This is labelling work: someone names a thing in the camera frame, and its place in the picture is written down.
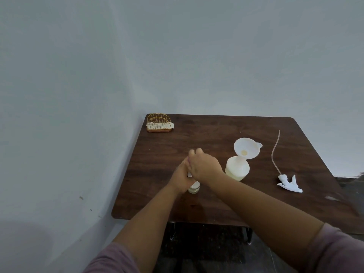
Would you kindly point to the person's left hand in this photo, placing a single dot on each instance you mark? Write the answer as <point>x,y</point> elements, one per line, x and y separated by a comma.
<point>179,179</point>

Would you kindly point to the black table leg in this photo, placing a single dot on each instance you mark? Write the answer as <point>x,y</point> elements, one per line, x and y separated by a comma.
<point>173,231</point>
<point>249,235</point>

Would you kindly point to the clear plastic bottle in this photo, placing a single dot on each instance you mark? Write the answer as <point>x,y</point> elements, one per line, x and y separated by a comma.
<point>194,187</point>

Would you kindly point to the person's left forearm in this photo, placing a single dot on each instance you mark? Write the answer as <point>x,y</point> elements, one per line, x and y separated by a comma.
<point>148,224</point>

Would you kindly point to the person's right hand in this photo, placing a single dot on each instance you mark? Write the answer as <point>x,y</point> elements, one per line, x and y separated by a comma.
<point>203,166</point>

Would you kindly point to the person's right forearm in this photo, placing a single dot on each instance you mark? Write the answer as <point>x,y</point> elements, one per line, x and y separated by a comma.
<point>267,216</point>

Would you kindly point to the white plastic funnel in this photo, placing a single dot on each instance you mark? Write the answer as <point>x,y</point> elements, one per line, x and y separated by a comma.
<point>246,147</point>

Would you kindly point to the white spray trigger with tube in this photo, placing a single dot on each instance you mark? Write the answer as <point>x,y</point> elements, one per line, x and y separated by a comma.
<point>290,184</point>

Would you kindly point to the person's mauve shirt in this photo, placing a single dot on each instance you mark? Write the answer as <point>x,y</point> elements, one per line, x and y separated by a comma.
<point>335,250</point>

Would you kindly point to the white folded napkins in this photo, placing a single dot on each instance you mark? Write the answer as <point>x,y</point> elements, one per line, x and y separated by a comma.
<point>159,125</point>

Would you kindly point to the white plastic spray bottle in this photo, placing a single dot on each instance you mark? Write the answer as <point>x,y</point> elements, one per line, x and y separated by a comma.
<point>237,169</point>

